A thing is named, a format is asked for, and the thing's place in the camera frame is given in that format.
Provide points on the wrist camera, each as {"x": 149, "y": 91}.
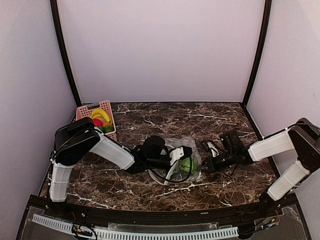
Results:
{"x": 154, "y": 147}
{"x": 230, "y": 140}

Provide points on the yellow fake banana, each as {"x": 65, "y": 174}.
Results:
{"x": 100, "y": 113}

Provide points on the pink fake fruit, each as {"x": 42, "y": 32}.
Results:
{"x": 97, "y": 122}

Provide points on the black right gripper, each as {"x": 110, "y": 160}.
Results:
{"x": 211, "y": 165}

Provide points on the black frame post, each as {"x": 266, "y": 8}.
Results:
{"x": 258, "y": 52}
{"x": 63, "y": 52}

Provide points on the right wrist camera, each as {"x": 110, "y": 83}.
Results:
{"x": 230, "y": 140}

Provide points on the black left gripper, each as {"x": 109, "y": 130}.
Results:
{"x": 166, "y": 172}

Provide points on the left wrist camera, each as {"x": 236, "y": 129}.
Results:
{"x": 154, "y": 147}

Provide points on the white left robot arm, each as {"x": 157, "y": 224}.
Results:
{"x": 73, "y": 141}

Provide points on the black front rail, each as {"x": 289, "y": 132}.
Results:
{"x": 238, "y": 215}

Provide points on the black frame post right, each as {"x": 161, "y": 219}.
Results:
{"x": 258, "y": 52}

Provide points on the black frame post left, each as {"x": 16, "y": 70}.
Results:
{"x": 63, "y": 52}

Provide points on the green fake watermelon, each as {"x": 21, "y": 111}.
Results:
{"x": 187, "y": 164}

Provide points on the green fake bell pepper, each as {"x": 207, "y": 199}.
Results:
{"x": 101, "y": 128}

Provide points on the white slotted cable duct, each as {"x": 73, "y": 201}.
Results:
{"x": 117, "y": 231}

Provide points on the clear zip top bag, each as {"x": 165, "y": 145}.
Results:
{"x": 175, "y": 175}

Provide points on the pink perforated plastic basket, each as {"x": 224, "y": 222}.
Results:
{"x": 86, "y": 110}

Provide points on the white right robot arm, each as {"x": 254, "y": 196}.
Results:
{"x": 300, "y": 142}

